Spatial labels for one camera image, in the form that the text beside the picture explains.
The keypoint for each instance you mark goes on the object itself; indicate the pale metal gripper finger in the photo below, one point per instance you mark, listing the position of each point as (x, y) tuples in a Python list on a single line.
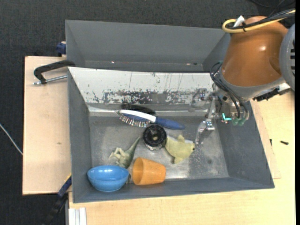
[(198, 132), (210, 126)]

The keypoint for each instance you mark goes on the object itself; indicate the black ribbed round cap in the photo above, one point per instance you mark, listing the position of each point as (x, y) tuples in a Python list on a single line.
[(160, 135)]

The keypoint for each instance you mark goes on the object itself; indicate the blue and white hairbrush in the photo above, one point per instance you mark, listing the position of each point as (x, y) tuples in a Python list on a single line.
[(143, 116)]

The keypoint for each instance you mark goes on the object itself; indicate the orange plastic cup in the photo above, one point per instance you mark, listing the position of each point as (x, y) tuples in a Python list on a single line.
[(150, 172)]

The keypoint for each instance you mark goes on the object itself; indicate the small black screw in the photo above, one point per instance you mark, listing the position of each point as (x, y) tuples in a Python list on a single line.
[(284, 143)]

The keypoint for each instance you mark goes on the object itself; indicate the green toy dinosaur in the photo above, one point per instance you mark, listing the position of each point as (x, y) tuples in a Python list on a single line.
[(125, 157)]

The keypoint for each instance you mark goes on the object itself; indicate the grey metal bin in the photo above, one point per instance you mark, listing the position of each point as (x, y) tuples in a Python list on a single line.
[(150, 43)]

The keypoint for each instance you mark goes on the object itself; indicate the blue bowl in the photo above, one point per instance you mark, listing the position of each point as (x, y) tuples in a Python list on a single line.
[(106, 179)]

